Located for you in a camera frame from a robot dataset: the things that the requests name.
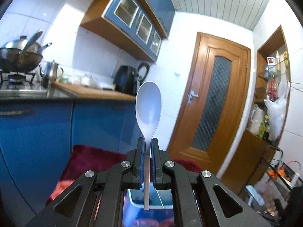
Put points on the blue glass-door wall cabinet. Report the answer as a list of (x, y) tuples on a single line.
[(127, 16)]

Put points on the steel spatula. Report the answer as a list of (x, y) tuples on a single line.
[(45, 46)]

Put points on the light blue stool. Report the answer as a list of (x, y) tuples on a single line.
[(255, 195)]

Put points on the steel kettle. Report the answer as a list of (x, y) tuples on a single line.
[(52, 72)]

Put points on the black air fryer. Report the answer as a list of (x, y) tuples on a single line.
[(124, 80)]

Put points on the steel ladle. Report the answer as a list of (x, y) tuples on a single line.
[(33, 39)]

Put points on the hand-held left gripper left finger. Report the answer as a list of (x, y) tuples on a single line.
[(141, 163)]

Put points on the white plastic bag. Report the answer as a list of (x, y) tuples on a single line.
[(277, 115)]

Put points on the wooden cutting board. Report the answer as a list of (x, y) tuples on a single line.
[(94, 92)]

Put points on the large black wok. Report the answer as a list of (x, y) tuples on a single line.
[(21, 60)]

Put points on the blue upper cabinet row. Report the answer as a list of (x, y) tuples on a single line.
[(161, 0)]

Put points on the green bottle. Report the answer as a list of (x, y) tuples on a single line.
[(264, 127)]

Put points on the wooden door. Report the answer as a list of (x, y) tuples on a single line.
[(213, 99)]

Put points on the steel pot lid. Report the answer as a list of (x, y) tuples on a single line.
[(16, 43)]

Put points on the blue base cabinet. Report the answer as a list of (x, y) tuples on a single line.
[(35, 146)]

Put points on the white plastic spoon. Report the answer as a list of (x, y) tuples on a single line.
[(148, 108)]

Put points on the white covered bowls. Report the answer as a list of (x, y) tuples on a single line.
[(82, 80)]

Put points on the red printed blanket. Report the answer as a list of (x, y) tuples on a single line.
[(94, 157)]

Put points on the blue utensil box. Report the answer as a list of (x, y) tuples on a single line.
[(163, 199)]

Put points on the wooden shelf niche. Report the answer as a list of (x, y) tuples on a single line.
[(255, 151)]

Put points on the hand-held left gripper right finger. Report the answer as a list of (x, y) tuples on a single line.
[(155, 163)]

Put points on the gas stove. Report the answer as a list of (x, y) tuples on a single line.
[(16, 85)]

